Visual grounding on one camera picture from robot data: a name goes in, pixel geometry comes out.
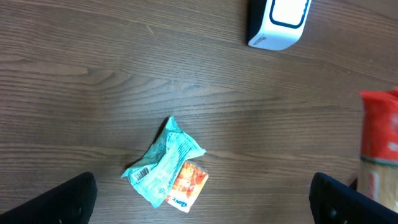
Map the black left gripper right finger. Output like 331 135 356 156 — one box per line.
309 172 397 224

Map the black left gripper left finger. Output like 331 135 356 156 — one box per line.
1 172 98 224

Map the orange brown snack packet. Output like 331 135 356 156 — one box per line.
358 88 397 212

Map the teal snack pouch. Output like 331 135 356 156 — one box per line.
121 116 206 208

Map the small orange box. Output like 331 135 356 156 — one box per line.
165 160 209 213

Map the white barcode scanner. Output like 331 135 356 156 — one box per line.
246 0 312 51

